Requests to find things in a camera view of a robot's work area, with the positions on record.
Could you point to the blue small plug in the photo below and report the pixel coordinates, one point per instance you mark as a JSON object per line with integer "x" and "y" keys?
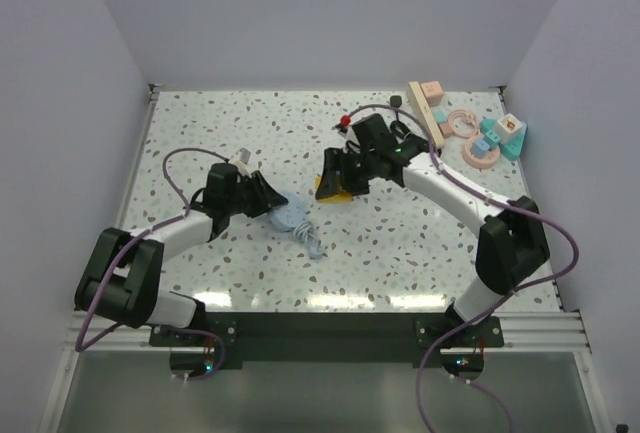
{"x": 479, "y": 148}

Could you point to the pink small plug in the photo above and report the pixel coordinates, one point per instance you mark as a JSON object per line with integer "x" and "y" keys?
{"x": 445, "y": 129}

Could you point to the teal plug on triangle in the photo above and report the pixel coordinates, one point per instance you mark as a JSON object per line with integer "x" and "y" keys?
{"x": 492, "y": 138}

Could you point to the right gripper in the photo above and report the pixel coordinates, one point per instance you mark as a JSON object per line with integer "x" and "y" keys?
{"x": 333, "y": 164}

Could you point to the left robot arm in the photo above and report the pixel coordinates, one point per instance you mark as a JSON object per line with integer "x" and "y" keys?
{"x": 121, "y": 281}

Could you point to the pink cube plug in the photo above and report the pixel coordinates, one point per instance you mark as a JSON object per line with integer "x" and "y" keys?
{"x": 433, "y": 92}

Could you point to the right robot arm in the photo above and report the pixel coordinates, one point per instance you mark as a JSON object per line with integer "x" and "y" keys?
{"x": 511, "y": 242}

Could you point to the teal triangular socket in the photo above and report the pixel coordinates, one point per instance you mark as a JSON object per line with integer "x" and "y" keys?
{"x": 512, "y": 149}

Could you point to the teal small plug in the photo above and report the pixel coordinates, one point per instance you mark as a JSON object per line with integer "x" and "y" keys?
{"x": 440, "y": 117}

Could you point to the light blue round socket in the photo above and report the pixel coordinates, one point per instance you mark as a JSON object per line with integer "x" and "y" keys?
{"x": 287, "y": 217}

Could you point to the white cube plug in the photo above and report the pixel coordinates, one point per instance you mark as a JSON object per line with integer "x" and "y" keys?
{"x": 508, "y": 128}

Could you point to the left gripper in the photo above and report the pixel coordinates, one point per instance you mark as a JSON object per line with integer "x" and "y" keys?
{"x": 265, "y": 197}

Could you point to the yellow cube socket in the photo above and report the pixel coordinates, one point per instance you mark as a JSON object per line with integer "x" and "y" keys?
{"x": 339, "y": 198}

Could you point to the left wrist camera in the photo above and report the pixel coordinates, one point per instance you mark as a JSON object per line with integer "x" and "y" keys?
{"x": 241, "y": 159}

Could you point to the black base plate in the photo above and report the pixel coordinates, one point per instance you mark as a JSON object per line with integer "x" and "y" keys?
{"x": 396, "y": 337}

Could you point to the pink round socket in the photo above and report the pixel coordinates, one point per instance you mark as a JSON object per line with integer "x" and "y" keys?
{"x": 487, "y": 162}

